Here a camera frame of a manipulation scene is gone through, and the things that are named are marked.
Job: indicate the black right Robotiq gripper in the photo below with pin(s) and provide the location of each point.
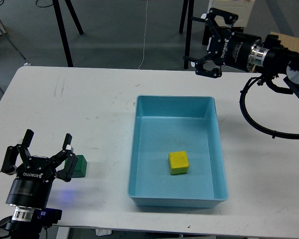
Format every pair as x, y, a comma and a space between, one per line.
235, 51

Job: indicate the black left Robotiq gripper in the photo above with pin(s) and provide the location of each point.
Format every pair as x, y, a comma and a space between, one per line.
34, 177

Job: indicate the green wooden cube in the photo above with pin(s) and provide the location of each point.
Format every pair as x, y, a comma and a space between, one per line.
81, 167

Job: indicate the yellow wooden cube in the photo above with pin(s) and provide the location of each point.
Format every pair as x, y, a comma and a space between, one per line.
178, 162

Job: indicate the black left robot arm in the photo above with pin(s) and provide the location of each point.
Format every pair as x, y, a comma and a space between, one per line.
27, 223

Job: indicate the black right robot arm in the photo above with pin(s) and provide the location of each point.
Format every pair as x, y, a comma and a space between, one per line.
279, 66

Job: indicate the black drawer box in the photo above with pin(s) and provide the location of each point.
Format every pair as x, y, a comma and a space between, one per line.
208, 34

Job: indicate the white storage box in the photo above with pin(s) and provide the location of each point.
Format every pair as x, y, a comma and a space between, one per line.
242, 8

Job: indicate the black table legs right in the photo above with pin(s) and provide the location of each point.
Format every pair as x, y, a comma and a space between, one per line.
187, 14

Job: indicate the black table legs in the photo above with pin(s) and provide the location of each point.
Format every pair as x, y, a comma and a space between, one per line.
61, 27
187, 14

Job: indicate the light wooden cabinet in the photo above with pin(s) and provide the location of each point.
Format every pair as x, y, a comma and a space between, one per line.
290, 42

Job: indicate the light blue plastic bin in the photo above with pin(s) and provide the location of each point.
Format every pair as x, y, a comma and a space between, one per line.
165, 124

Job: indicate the black table legs left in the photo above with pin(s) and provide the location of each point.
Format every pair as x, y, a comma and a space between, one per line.
61, 27

